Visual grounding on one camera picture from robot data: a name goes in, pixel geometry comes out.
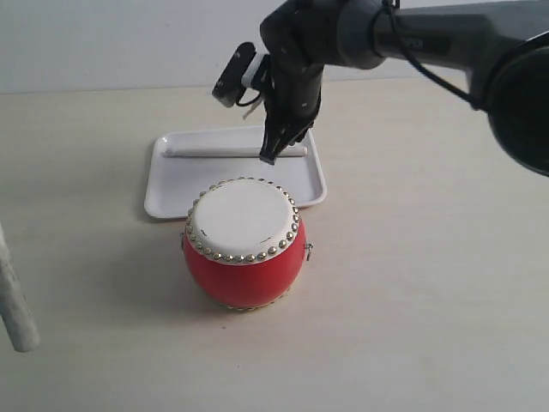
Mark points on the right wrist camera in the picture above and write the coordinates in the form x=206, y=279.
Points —
x=244, y=79

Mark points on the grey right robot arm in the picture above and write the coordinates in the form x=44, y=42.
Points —
x=494, y=56

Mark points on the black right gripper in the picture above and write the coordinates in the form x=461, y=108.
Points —
x=291, y=101

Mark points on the wooden drumstick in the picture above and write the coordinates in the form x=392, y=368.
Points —
x=15, y=311
x=243, y=152

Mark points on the red small drum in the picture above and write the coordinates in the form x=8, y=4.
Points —
x=245, y=242

